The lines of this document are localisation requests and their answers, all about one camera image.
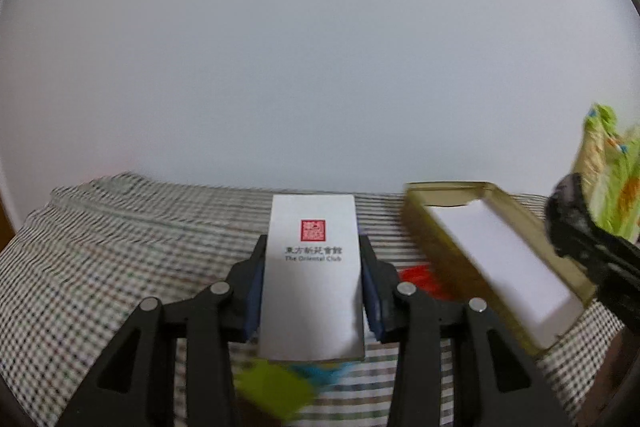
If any gold metal tin tray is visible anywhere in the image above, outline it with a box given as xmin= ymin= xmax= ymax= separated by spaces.
xmin=400 ymin=182 xmax=596 ymax=357

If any red toy brick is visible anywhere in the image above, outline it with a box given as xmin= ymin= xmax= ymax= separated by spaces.
xmin=399 ymin=265 xmax=456 ymax=301

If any checkered tablecloth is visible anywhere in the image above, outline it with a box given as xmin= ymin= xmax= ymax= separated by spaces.
xmin=1 ymin=173 xmax=623 ymax=426

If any blue yellow toy block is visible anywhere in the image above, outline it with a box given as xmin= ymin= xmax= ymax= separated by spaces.
xmin=290 ymin=362 xmax=354 ymax=389

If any white paper liner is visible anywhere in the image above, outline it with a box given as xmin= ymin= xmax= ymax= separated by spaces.
xmin=430 ymin=199 xmax=584 ymax=350

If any green floral fabric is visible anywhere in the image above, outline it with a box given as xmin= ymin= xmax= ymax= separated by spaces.
xmin=573 ymin=104 xmax=639 ymax=243

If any white Oriental Club box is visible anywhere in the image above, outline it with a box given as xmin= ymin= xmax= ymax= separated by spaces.
xmin=258 ymin=194 xmax=364 ymax=363

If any green toy brick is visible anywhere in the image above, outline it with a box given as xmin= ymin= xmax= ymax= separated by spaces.
xmin=234 ymin=359 xmax=317 ymax=423

